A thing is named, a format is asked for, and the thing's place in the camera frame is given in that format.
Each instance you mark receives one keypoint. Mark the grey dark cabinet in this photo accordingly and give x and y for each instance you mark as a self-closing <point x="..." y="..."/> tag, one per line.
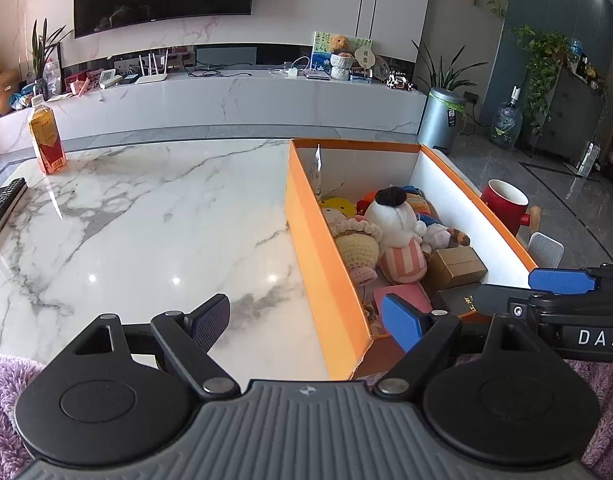
<point x="571" y="119"/>

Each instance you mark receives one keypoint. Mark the blue water jug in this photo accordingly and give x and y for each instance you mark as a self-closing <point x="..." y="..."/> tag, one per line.
<point x="507" y="122"/>

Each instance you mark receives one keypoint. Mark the white crochet bunny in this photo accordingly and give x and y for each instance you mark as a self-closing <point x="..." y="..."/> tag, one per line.
<point x="357" y="241"/>

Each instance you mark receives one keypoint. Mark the small bear plush blue shirt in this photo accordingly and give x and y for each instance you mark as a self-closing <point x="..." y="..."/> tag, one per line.
<point x="438" y="236"/>

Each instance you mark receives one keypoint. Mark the copper round vase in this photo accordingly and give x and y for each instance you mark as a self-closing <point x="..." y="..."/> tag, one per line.
<point x="9" y="85"/>

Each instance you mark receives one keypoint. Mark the brown cardboard box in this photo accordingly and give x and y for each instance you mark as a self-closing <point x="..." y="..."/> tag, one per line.
<point x="453" y="267"/>

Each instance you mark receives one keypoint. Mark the orange white cardboard box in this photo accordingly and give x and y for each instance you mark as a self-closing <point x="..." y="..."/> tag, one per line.
<point x="355" y="345"/>

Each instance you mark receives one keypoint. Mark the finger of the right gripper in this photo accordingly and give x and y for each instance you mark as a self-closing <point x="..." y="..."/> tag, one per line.
<point x="561" y="281"/>

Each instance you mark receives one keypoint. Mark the white round fan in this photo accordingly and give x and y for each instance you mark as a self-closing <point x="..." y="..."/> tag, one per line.
<point x="365" y="57"/>

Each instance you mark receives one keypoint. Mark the small white speaker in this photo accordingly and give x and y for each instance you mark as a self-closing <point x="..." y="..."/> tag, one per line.
<point x="545" y="250"/>

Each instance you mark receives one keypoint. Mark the grey pedal trash bin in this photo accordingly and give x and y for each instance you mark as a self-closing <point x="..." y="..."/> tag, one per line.
<point x="442" y="119"/>

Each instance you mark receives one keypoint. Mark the black box gold lettering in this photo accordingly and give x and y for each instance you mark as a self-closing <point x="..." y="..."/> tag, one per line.
<point x="457" y="300"/>

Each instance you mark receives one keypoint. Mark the white marble tv cabinet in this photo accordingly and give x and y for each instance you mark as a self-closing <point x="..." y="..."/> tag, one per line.
<point x="256" y="105"/>

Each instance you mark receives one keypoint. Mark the orange tea bottle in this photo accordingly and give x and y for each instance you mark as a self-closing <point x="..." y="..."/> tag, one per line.
<point x="46" y="138"/>

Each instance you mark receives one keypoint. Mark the teddy bear on cabinet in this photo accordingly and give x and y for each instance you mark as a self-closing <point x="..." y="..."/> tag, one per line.
<point x="341" y="60"/>

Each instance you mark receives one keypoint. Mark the white plush black hat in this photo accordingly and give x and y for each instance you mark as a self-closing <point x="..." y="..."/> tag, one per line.
<point x="401" y="258"/>

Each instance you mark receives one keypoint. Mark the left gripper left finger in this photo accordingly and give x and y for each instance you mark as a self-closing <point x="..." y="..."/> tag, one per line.
<point x="186" y="339"/>

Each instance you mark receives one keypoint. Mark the trailing ivy plant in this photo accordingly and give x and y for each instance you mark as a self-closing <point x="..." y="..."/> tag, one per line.
<point x="548" y="53"/>

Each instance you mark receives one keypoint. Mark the red mug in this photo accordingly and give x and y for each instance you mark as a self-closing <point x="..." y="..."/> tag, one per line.
<point x="511" y="206"/>

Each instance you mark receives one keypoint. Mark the white wifi router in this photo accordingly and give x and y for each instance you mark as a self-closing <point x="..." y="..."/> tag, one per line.
<point x="150" y="72"/>

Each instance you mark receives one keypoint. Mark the green picture card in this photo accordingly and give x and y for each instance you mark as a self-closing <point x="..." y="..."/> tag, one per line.
<point x="320" y="55"/>

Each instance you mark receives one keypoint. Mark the yellow smiley plush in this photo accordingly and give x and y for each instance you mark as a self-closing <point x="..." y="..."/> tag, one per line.
<point x="346" y="207"/>

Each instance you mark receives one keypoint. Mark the orange plush blue cap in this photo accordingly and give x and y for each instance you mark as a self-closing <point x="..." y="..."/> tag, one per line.
<point x="424" y="209"/>

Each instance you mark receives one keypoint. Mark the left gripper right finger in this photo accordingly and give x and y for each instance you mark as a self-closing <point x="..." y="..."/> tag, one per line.
<point x="428" y="340"/>

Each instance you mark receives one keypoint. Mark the purple fluffy blanket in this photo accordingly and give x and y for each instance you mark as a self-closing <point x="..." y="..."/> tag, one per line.
<point x="15" y="376"/>

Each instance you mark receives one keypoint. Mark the green potted plant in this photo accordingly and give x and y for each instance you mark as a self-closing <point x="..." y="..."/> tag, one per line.
<point x="43" y="45"/>

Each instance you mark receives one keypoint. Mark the black keyboard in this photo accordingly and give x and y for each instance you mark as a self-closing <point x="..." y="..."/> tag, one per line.
<point x="9" y="198"/>

